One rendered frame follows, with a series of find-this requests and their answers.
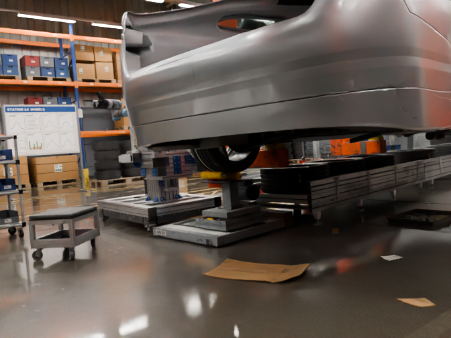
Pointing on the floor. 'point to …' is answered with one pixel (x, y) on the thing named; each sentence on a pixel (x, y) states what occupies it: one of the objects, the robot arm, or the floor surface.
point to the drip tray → (439, 216)
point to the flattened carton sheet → (256, 271)
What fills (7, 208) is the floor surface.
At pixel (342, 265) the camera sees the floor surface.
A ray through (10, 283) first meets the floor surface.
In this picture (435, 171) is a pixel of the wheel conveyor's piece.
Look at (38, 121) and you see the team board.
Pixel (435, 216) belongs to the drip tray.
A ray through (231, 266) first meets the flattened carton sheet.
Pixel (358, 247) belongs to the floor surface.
